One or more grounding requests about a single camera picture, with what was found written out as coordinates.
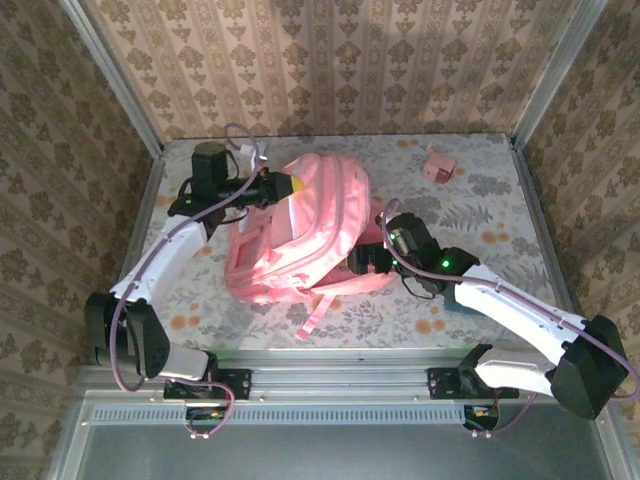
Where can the pink school backpack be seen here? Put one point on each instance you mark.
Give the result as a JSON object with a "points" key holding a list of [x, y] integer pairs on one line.
{"points": [[325, 210]]}

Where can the pink pencil sharpener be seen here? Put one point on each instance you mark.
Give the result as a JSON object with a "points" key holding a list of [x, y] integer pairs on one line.
{"points": [[440, 169]]}

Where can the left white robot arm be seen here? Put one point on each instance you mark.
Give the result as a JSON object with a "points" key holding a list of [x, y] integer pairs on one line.
{"points": [[160, 260]]}

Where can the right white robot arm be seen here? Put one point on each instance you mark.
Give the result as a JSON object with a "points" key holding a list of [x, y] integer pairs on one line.
{"points": [[500, 305]]}

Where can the small teal notebook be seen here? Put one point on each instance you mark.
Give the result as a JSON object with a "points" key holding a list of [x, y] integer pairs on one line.
{"points": [[456, 307]]}

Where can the floral table cover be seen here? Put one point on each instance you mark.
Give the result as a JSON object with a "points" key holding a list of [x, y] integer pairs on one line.
{"points": [[500, 165]]}

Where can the small electronics board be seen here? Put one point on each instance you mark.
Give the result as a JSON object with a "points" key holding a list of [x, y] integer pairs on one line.
{"points": [[205, 414], [482, 414]]}

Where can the grey metal base panel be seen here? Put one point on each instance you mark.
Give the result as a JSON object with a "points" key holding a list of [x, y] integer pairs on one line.
{"points": [[325, 450]]}

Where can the left aluminium side rail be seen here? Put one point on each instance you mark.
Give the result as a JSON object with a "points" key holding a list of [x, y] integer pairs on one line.
{"points": [[131, 250]]}

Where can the aluminium side rail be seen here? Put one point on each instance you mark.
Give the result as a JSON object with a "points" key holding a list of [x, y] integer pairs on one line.
{"points": [[552, 250], [131, 250]]}

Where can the left aluminium corner post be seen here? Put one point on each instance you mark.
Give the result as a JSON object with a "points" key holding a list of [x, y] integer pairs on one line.
{"points": [[117, 75]]}

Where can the aluminium corner post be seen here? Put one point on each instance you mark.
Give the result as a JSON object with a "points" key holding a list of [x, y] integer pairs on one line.
{"points": [[117, 75], [554, 75]]}

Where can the right aluminium side rail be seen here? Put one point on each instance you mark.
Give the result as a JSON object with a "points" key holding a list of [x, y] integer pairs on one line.
{"points": [[552, 250]]}

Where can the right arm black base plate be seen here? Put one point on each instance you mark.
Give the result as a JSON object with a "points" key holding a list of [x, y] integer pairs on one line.
{"points": [[440, 382]]}

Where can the aluminium mounting rail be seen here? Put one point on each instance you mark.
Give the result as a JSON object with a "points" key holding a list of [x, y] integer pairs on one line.
{"points": [[340, 380]]}

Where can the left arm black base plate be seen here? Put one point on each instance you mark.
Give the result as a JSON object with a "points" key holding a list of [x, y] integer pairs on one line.
{"points": [[240, 384]]}

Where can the right aluminium corner post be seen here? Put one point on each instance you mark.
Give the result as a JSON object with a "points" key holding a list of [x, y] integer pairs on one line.
{"points": [[554, 75]]}

